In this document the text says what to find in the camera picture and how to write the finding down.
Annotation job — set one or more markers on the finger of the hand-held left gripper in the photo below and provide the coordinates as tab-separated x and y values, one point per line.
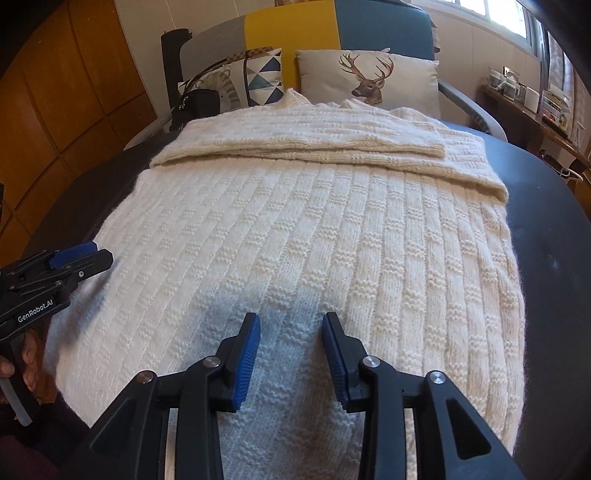
94	264
71	255

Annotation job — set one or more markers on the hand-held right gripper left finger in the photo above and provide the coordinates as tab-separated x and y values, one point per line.
247	364

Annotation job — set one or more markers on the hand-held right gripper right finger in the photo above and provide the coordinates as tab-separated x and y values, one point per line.
333	364

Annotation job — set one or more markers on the white knit sweater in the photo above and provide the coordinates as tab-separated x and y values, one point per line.
300	240

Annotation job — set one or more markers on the person's left hand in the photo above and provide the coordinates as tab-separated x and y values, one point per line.
33	364

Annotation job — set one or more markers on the black handbag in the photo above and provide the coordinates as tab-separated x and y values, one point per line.
198	110

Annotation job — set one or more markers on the geometric print cushion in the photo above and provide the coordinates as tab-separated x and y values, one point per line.
258	74

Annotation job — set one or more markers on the deer print cushion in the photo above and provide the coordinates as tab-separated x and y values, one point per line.
369	78

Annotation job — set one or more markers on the yellow blue grey armchair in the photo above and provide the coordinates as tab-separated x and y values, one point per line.
286	41

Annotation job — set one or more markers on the wooden desk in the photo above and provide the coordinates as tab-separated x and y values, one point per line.
535	124

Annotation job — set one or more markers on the white cylinder container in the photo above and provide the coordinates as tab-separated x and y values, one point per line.
533	101

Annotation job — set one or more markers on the window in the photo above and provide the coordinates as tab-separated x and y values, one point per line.
498	14

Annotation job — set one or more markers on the black upright post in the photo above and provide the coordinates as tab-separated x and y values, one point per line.
174	60

